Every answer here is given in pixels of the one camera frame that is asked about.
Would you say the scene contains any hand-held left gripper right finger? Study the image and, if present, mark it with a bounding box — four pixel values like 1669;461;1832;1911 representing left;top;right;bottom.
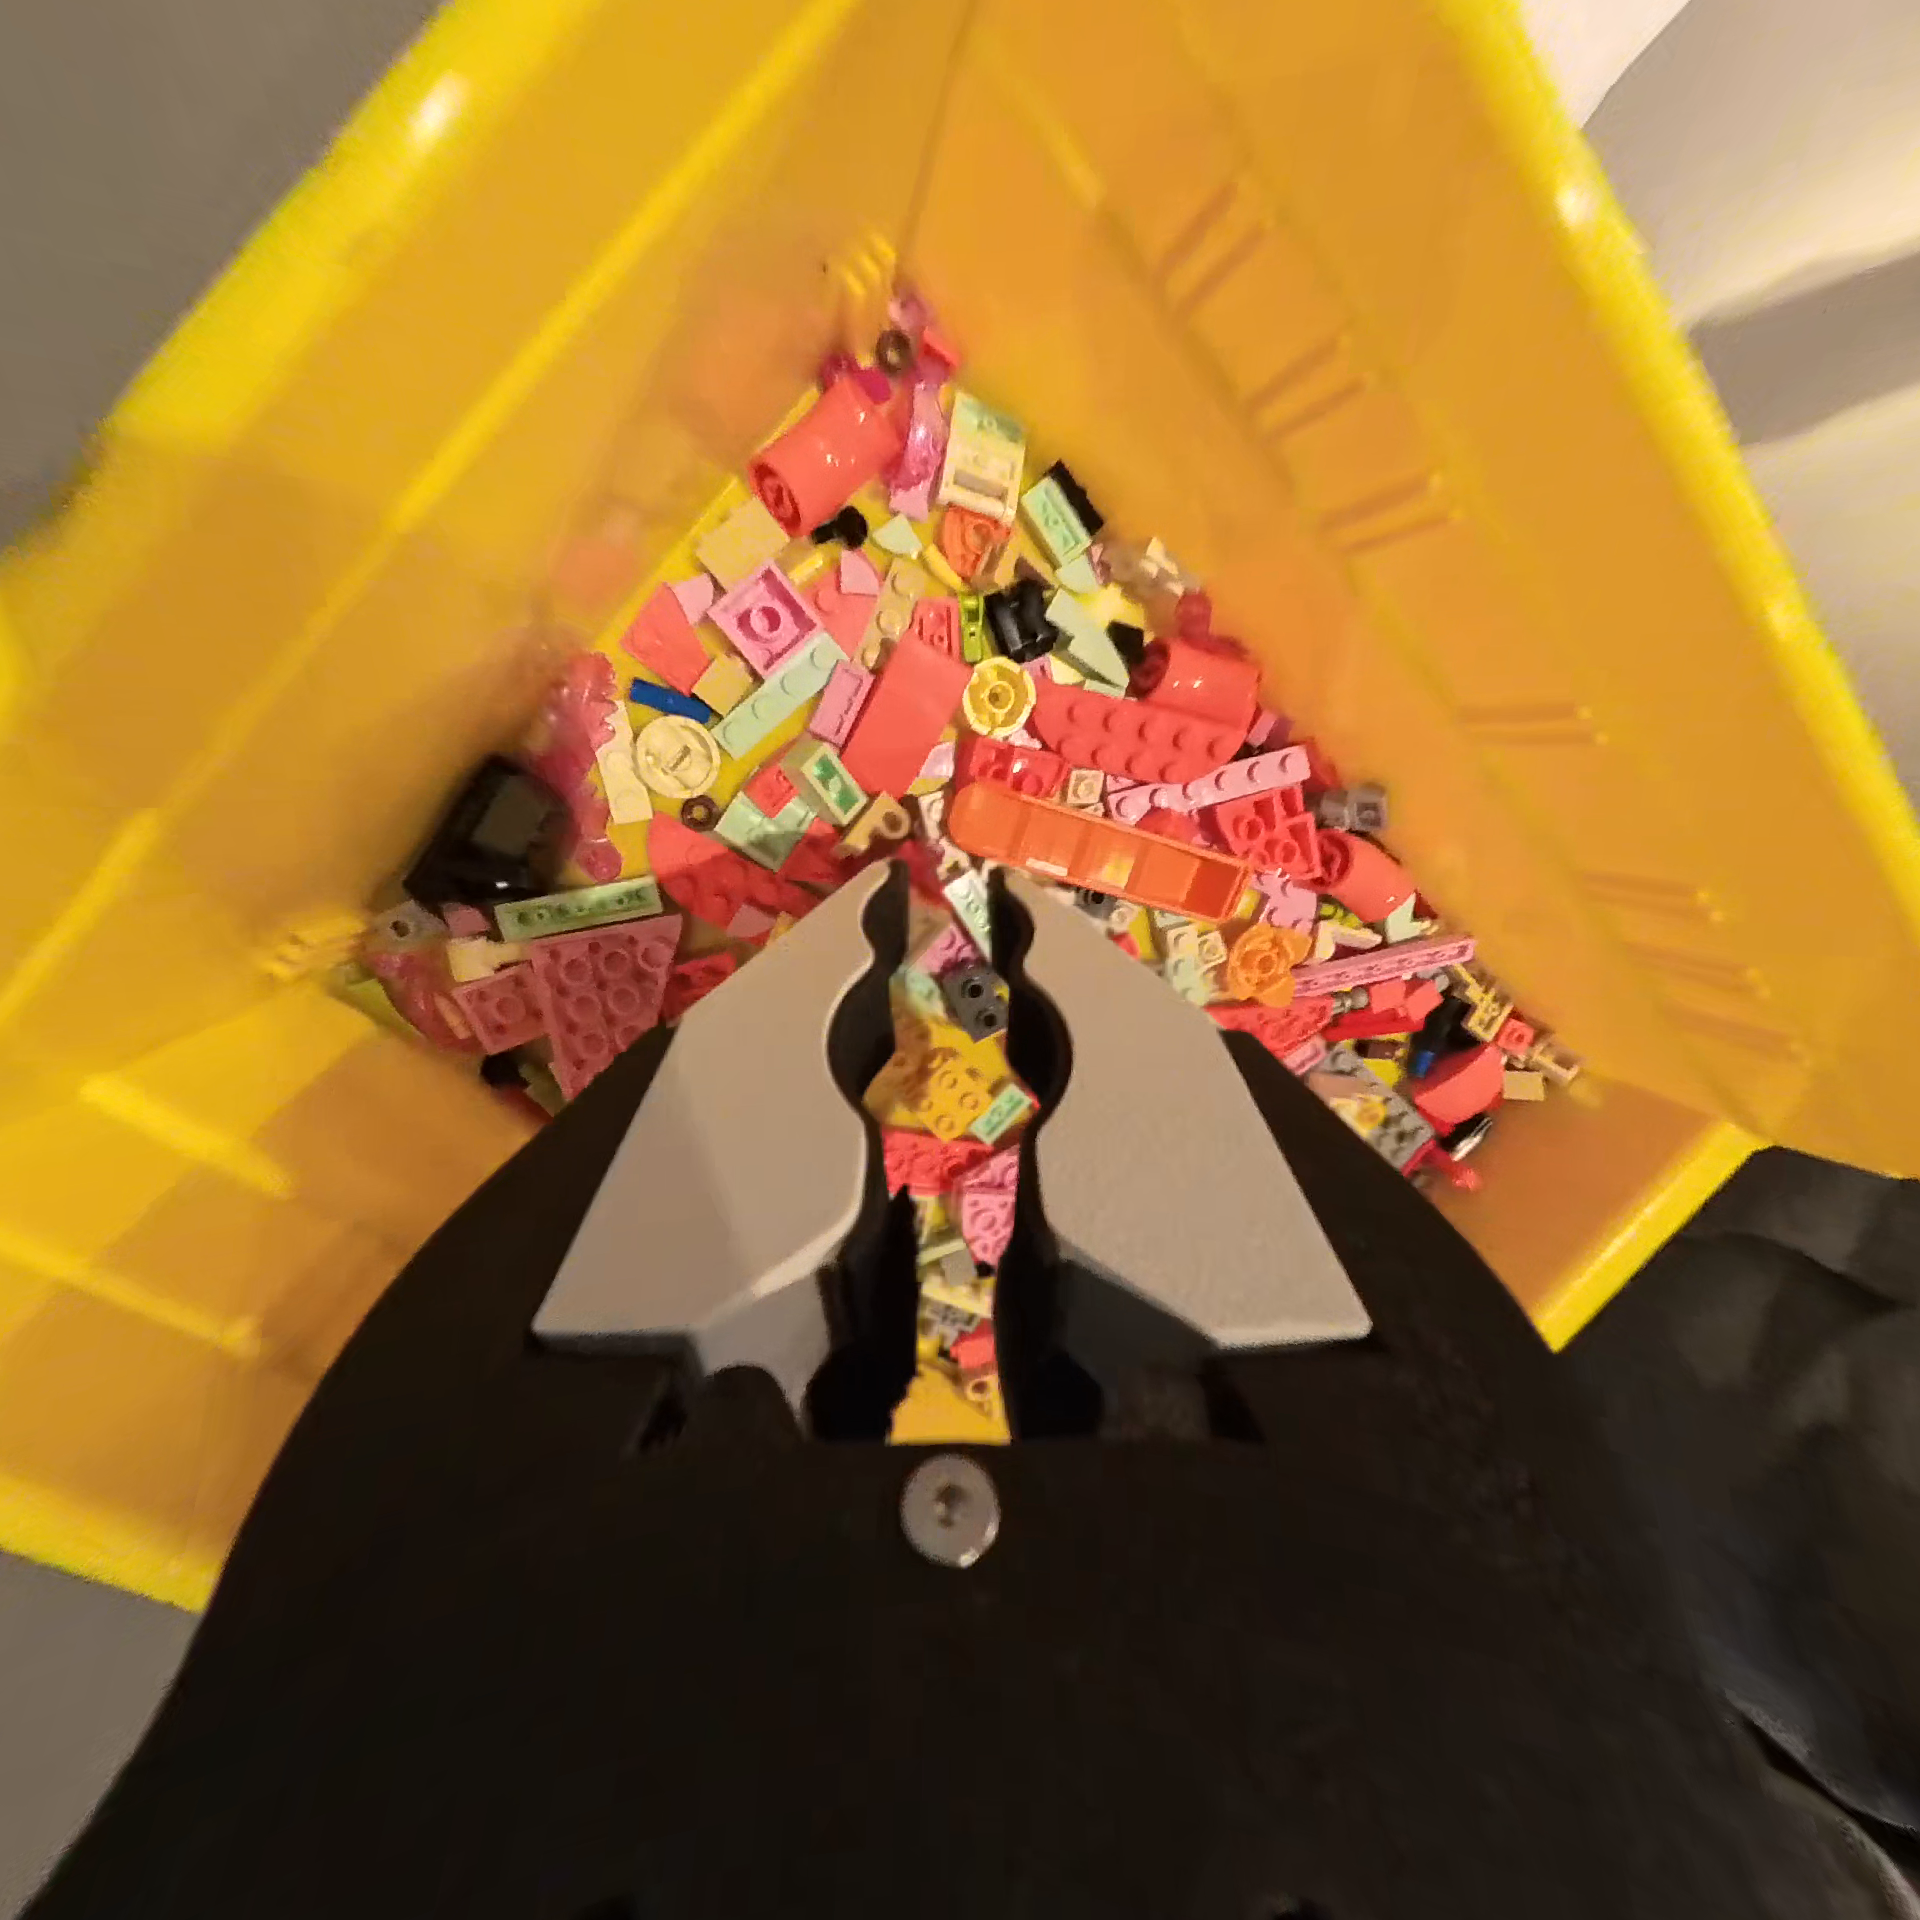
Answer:
983;867;1378;1429

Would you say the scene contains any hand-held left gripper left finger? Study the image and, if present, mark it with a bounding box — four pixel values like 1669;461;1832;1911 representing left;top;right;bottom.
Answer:
533;858;914;1429

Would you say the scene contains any pile of toy bricks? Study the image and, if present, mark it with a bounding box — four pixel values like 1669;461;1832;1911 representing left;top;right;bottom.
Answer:
358;283;1586;1427

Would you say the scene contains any yellow plastic bin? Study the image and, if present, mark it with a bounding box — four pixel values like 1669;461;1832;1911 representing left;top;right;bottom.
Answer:
0;0;1920;1614

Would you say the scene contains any grey desk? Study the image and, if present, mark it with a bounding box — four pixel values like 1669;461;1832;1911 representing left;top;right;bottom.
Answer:
0;0;1920;1920

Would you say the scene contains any long orange toy brick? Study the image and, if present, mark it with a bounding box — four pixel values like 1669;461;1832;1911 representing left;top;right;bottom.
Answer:
944;776;1254;925

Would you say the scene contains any dark cloth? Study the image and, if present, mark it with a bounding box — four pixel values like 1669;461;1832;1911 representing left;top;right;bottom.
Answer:
1551;1144;1920;1920

